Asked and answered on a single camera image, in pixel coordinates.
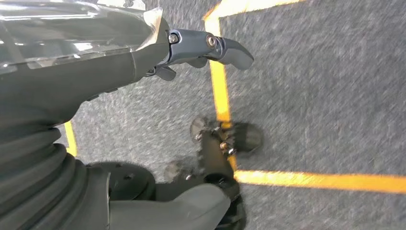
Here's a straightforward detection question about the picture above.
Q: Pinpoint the yellow floor tape square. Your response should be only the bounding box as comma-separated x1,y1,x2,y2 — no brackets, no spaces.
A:
202,0,406,195

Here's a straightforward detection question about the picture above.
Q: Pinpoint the black round disc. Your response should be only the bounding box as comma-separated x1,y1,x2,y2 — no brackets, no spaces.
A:
85,161,157,201

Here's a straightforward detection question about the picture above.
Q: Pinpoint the yellow floor tape strip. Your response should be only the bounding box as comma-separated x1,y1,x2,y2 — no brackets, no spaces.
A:
63,120,79,158

